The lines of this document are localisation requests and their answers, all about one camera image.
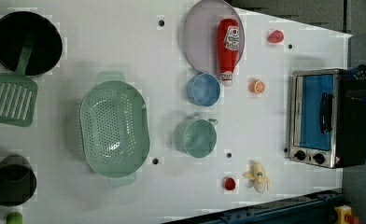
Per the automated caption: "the red ketchup bottle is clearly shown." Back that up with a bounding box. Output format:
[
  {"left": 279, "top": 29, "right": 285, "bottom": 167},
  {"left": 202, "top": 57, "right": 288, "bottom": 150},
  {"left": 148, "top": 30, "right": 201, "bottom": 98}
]
[{"left": 217, "top": 19, "right": 240, "bottom": 86}]

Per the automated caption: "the grey round plate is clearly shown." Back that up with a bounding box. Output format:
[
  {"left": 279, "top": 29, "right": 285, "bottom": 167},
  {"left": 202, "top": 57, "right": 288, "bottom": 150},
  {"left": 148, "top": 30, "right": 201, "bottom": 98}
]
[{"left": 182, "top": 0, "right": 245, "bottom": 75}]

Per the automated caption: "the green plastic mug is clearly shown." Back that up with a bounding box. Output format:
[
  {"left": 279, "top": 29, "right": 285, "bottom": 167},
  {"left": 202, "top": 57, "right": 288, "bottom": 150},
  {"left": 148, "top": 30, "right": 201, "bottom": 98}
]
[{"left": 175, "top": 119, "right": 218, "bottom": 159}]

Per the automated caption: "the blue plastic cup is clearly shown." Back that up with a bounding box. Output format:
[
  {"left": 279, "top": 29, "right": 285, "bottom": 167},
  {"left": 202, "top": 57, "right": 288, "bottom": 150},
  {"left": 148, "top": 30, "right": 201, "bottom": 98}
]
[{"left": 186, "top": 74, "right": 221, "bottom": 106}]

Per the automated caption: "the green perforated colander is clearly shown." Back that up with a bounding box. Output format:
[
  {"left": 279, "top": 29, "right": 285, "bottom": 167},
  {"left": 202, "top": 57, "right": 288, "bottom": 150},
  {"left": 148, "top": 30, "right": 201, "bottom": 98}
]
[{"left": 79, "top": 72, "right": 150, "bottom": 188}]

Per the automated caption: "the toy orange half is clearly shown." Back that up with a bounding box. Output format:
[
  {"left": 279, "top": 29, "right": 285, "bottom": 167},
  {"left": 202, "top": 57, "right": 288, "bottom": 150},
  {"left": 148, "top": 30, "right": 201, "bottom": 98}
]
[{"left": 249, "top": 79, "right": 266, "bottom": 94}]

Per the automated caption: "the small red toy strawberry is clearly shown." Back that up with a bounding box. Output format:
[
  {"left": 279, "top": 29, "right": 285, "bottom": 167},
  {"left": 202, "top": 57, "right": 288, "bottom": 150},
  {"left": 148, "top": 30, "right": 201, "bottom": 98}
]
[{"left": 224, "top": 177, "right": 236, "bottom": 190}]

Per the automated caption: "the toy peeled banana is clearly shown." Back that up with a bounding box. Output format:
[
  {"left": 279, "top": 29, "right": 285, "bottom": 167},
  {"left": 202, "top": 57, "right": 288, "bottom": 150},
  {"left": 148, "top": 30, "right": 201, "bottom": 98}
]
[{"left": 244, "top": 162, "right": 270, "bottom": 193}]

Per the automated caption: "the toy strawberry top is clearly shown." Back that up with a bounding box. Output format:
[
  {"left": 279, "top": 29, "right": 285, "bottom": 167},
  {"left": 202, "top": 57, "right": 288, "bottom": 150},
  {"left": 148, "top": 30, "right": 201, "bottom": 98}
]
[{"left": 267, "top": 30, "right": 284, "bottom": 44}]

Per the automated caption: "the silver toaster oven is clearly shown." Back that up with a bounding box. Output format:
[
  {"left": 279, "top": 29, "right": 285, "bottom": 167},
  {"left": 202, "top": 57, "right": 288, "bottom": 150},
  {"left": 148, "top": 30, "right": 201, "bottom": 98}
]
[{"left": 289, "top": 69, "right": 366, "bottom": 169}]

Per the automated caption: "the green slotted spatula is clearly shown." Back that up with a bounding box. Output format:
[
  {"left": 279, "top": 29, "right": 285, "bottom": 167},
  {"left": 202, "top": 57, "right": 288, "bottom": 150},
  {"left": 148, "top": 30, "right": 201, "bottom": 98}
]
[{"left": 0, "top": 40, "right": 38, "bottom": 127}]

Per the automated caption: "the black cylindrical cup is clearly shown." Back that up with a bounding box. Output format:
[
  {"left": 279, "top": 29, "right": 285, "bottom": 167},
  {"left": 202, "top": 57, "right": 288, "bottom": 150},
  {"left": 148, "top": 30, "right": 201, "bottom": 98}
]
[{"left": 0, "top": 155, "right": 37, "bottom": 206}]

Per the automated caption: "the black round pot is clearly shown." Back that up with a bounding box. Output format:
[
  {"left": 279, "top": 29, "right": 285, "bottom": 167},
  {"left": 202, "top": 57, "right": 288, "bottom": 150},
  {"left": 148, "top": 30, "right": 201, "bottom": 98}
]
[{"left": 0, "top": 11, "right": 63, "bottom": 77}]

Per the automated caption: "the yellow red emergency button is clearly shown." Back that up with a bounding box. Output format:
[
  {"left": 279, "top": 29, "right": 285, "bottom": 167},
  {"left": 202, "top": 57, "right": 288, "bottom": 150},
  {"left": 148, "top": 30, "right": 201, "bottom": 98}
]
[{"left": 334, "top": 205, "right": 360, "bottom": 224}]

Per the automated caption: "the green toy vegetable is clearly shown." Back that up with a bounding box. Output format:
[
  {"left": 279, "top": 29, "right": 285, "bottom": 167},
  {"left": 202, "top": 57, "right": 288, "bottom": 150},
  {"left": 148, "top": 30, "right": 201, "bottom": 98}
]
[{"left": 6, "top": 212, "right": 23, "bottom": 224}]

